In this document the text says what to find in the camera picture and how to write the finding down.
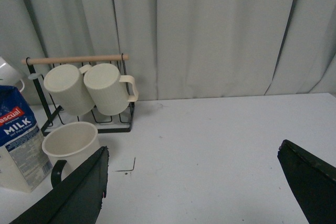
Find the white hanging mug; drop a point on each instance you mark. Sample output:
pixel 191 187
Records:
pixel 10 76

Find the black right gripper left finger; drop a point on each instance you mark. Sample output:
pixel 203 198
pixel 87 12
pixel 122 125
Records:
pixel 75 199

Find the cream ribbed mug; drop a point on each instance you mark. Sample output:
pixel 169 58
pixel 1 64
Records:
pixel 110 90
pixel 66 86

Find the black wire mug rack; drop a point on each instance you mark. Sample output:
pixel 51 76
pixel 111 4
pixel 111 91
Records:
pixel 56 115

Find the cream ribbed mug right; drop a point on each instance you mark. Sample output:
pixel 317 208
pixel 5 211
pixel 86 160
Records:
pixel 110 90

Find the blue white milk carton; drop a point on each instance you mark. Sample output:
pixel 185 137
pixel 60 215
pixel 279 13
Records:
pixel 24 165

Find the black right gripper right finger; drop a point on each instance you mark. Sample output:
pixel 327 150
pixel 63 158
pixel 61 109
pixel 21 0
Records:
pixel 311 180

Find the cream ribbed mug left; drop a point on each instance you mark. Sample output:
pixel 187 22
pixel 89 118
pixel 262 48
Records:
pixel 66 86

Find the cream mug with black handle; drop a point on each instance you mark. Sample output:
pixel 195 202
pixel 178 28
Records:
pixel 69 149

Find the grey curtain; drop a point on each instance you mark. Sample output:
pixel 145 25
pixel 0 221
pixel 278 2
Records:
pixel 185 48

